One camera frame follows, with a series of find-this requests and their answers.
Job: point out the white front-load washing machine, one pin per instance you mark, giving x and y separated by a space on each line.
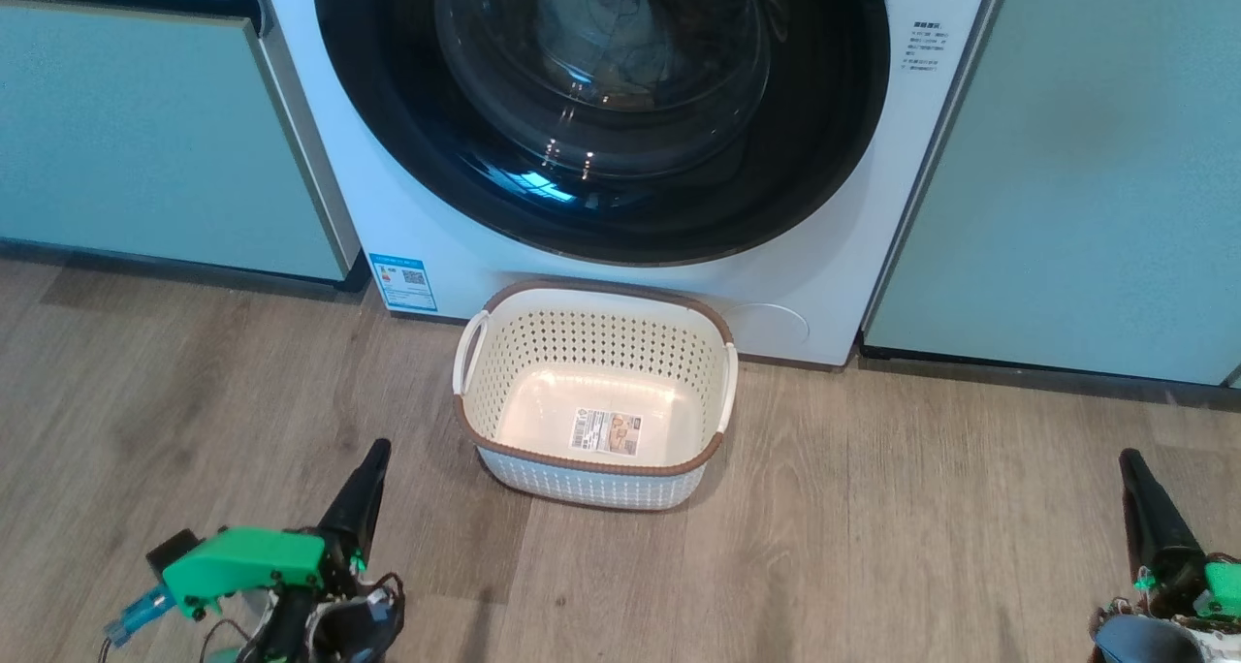
388 198

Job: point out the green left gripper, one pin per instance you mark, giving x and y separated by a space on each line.
247 558

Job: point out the round white filter cover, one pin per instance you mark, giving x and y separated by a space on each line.
771 326

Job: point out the black round glass washer door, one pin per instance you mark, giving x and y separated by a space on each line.
620 188

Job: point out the blue energy label sticker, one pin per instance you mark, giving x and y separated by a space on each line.
403 281

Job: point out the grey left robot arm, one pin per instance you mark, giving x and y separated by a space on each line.
339 634

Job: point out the cream perforated basket brown rim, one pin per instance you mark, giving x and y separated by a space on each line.
591 484

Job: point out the pale yellow bear-print garment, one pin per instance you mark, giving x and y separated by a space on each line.
601 14

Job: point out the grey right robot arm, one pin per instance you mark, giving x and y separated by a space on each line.
1154 642

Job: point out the pale green cabinet with drawers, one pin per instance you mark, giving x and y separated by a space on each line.
145 140

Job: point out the basket product label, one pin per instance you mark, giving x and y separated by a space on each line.
604 432

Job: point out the pale green cabinet panel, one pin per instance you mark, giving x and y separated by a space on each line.
1086 178

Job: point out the printed text notice sticker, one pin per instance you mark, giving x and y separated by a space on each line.
923 47

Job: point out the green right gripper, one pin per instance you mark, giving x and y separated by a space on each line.
1224 585

